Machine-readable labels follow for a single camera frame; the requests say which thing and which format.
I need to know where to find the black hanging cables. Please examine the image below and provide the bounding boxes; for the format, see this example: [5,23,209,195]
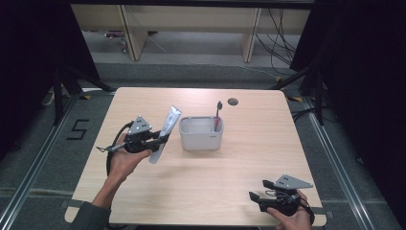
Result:
[254,8,300,77]

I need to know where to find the person's left hand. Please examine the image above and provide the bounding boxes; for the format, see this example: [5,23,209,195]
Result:
[108,132,153,185]

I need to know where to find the grey plastic holder box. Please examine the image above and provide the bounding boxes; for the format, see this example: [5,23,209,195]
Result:
[178,116,225,151]

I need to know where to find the black metal stand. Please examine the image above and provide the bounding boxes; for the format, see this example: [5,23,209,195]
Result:
[52,61,117,127]
[269,61,328,127]

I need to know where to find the light wooden shelf unit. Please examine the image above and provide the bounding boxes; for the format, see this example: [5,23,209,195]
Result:
[70,3,313,64]

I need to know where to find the black tape floor marking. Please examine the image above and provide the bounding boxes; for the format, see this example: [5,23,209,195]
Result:
[65,119,91,141]

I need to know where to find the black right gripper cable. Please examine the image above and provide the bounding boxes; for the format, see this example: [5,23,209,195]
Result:
[296,195,316,225]

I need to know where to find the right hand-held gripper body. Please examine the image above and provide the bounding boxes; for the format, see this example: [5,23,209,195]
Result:
[259,173,314,217]

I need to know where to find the pink and black toothbrush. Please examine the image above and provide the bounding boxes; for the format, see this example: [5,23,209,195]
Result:
[213,100,224,132]

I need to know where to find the black curtain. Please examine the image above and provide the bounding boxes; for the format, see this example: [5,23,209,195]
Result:
[288,0,406,223]
[0,0,102,162]

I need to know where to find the white toothpaste tube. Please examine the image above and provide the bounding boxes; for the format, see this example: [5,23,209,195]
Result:
[148,104,183,165]

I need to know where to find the metal floor rail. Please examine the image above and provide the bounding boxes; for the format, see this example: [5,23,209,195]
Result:
[301,95,379,230]
[0,92,80,230]

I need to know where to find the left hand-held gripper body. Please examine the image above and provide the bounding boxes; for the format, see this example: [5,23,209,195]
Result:
[124,115,158,154]

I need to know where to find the person's right hand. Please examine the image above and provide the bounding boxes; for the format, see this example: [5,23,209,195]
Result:
[266,189,313,230]

